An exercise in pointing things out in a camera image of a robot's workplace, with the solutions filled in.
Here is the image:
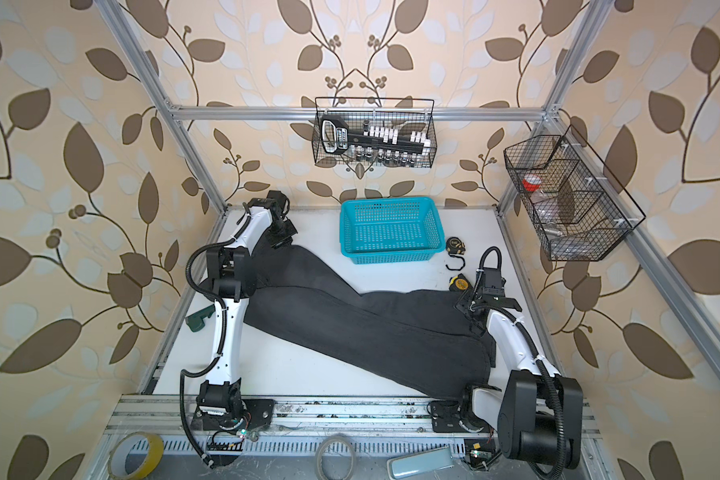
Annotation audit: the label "dark grey trousers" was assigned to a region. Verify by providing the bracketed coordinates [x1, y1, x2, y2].
[244, 239, 496, 400]

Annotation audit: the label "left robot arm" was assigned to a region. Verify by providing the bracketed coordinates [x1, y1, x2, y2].
[179, 190, 297, 420]

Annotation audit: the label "black white tool set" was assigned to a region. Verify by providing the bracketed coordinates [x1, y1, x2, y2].
[318, 115, 433, 155]

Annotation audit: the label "wire basket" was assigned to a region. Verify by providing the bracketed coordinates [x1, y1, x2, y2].
[311, 95, 438, 169]
[503, 126, 646, 262]

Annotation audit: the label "yellow black tape measure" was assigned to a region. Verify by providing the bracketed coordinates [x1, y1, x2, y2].
[449, 273, 472, 293]

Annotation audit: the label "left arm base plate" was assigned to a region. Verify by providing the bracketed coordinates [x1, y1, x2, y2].
[190, 398, 276, 432]

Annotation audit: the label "teal plastic basket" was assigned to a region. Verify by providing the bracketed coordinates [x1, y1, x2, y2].
[339, 197, 446, 265]

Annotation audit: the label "right wire basket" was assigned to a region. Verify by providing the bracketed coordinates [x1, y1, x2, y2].
[503, 126, 646, 262]

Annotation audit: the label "red white small item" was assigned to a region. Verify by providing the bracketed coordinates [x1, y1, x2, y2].
[522, 174, 543, 194]

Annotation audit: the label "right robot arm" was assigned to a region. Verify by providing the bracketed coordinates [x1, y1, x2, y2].
[457, 267, 583, 479]

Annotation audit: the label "black metal hook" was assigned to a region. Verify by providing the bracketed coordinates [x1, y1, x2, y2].
[445, 254, 466, 272]

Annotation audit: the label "yellow tape roll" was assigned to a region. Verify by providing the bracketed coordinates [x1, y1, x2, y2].
[107, 432, 164, 480]

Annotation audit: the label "aluminium front rail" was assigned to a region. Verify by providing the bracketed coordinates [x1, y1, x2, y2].
[104, 394, 598, 439]

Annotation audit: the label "green plastic piece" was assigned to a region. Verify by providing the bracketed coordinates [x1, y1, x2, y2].
[185, 305, 215, 333]

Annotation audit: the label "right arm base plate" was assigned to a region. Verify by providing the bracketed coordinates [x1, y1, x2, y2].
[427, 400, 474, 433]

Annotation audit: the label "grey tape ring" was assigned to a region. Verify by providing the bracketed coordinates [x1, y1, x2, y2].
[314, 434, 358, 480]

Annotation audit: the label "back wire basket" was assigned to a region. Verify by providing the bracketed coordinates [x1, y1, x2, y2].
[311, 95, 438, 169]

